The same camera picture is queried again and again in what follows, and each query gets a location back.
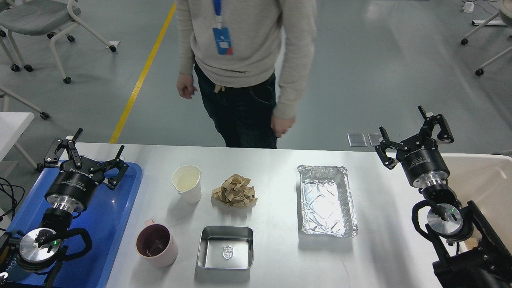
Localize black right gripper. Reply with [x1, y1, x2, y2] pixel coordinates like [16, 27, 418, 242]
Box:
[375, 106, 455, 188]

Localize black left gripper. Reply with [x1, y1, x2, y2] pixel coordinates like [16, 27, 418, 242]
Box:
[38, 128, 129, 212]

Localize pink mug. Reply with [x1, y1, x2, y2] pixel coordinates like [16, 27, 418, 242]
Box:
[135, 219, 178, 268]

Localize aluminium foil tray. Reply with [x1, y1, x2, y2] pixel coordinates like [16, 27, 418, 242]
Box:
[297, 165, 358, 238]

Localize steel rectangular tray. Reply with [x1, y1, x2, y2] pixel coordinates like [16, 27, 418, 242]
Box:
[197, 226, 254, 270]

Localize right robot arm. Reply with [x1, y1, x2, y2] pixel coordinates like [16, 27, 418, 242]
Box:
[375, 106, 511, 288]

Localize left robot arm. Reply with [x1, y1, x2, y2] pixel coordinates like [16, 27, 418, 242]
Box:
[1, 128, 129, 288]

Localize right floor socket plate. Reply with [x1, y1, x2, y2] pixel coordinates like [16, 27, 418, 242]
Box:
[367, 133, 383, 146]

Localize floor socket plate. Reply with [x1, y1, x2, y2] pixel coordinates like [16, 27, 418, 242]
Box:
[347, 133, 368, 147]
[367, 133, 383, 146]

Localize white chair leg left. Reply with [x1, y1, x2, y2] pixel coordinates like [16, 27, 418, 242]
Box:
[0, 85, 51, 120]

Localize blue plastic tray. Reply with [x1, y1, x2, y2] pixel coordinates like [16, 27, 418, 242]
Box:
[8, 162, 142, 288]

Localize left floor socket plate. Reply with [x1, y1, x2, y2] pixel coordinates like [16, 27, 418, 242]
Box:
[347, 133, 368, 147]

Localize white plastic bin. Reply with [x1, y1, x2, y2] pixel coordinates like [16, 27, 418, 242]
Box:
[443, 153, 512, 252]

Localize white side table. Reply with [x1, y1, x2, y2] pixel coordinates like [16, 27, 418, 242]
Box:
[0, 112, 38, 170]

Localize white chair legs right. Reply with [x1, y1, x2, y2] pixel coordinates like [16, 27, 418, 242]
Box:
[460, 0, 512, 77]

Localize white paper cup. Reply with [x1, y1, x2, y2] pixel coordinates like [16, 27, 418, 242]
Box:
[172, 165, 202, 204]

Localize grey chair on castors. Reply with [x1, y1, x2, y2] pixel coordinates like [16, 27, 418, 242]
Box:
[1, 0, 117, 84]

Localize crumpled brown paper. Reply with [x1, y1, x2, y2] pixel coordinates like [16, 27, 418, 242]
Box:
[212, 174, 258, 208]

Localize person in grey sweater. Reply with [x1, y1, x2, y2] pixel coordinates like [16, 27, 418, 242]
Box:
[175, 0, 318, 149]

